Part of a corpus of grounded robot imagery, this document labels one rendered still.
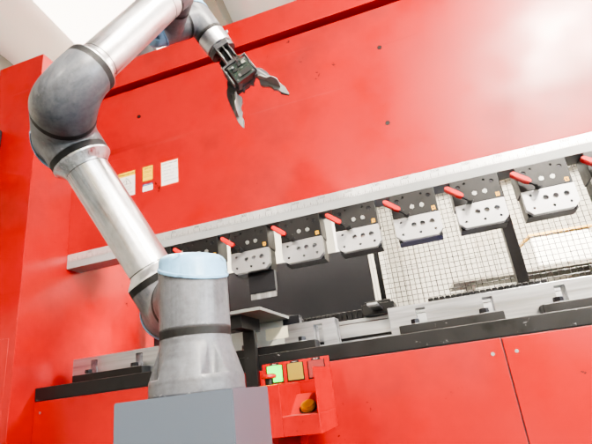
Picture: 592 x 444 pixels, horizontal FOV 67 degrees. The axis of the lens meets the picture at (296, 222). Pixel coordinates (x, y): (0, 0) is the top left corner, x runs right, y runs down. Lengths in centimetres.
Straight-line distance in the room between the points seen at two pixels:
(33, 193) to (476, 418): 176
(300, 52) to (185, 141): 60
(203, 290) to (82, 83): 42
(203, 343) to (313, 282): 143
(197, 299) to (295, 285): 143
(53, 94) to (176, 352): 49
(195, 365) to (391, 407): 77
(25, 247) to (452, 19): 182
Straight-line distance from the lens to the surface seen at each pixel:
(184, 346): 72
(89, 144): 96
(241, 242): 167
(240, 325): 137
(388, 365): 136
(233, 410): 66
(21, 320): 194
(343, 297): 207
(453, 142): 164
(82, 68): 91
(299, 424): 117
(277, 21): 208
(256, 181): 173
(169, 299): 75
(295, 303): 213
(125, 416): 73
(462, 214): 154
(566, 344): 139
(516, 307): 150
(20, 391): 192
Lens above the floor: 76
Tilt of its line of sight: 20 degrees up
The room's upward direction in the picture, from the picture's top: 7 degrees counter-clockwise
